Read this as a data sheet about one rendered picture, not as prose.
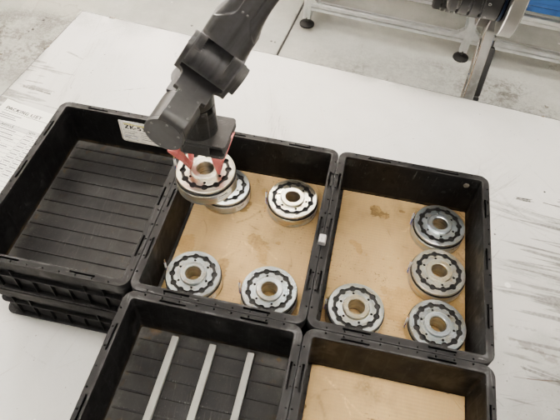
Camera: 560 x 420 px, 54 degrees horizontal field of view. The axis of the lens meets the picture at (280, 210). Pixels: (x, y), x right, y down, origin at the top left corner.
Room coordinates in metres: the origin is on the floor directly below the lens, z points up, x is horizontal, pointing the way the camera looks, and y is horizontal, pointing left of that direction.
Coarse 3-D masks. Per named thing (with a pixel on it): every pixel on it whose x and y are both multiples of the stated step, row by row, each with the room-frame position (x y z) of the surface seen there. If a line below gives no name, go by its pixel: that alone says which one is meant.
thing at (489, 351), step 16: (368, 160) 0.77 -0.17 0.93; (384, 160) 0.77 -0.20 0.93; (336, 176) 0.72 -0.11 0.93; (448, 176) 0.74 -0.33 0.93; (464, 176) 0.74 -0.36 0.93; (480, 176) 0.74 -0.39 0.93; (336, 192) 0.67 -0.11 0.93; (336, 208) 0.64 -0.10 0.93; (320, 256) 0.53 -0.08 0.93; (320, 272) 0.50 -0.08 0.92; (320, 288) 0.46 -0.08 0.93; (352, 336) 0.38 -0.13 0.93; (368, 336) 0.38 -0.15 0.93; (384, 336) 0.39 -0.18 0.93; (432, 352) 0.36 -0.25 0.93; (448, 352) 0.36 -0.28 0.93; (464, 352) 0.37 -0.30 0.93
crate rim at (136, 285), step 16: (272, 144) 0.79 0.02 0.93; (288, 144) 0.79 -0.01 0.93; (304, 144) 0.80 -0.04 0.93; (336, 160) 0.76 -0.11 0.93; (176, 192) 0.65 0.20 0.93; (320, 208) 0.63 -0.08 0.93; (160, 224) 0.57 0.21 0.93; (320, 224) 0.61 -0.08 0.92; (144, 256) 0.50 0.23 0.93; (144, 288) 0.44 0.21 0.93; (160, 288) 0.44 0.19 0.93; (304, 288) 0.46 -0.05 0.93; (208, 304) 0.42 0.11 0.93; (224, 304) 0.42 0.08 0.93; (240, 304) 0.42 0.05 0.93; (304, 304) 0.43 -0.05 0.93; (288, 320) 0.40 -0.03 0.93; (304, 320) 0.40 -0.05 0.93
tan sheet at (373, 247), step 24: (360, 192) 0.76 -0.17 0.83; (360, 216) 0.70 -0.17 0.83; (384, 216) 0.70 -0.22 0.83; (408, 216) 0.71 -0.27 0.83; (336, 240) 0.63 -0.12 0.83; (360, 240) 0.64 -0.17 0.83; (384, 240) 0.64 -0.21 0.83; (408, 240) 0.65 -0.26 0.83; (336, 264) 0.58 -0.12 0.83; (360, 264) 0.58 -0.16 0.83; (384, 264) 0.58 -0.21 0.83; (408, 264) 0.59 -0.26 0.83; (336, 288) 0.52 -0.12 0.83; (384, 288) 0.53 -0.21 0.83; (408, 288) 0.53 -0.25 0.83; (384, 312) 0.48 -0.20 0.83; (408, 312) 0.48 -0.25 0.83
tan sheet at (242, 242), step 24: (264, 192) 0.74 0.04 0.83; (192, 216) 0.67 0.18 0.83; (216, 216) 0.67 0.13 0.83; (240, 216) 0.68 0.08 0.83; (264, 216) 0.68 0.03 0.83; (192, 240) 0.61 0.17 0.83; (216, 240) 0.61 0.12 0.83; (240, 240) 0.62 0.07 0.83; (264, 240) 0.62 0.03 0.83; (288, 240) 0.63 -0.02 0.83; (312, 240) 0.63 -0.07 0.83; (240, 264) 0.56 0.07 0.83; (264, 264) 0.57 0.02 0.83; (288, 264) 0.57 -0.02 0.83; (240, 288) 0.51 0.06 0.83
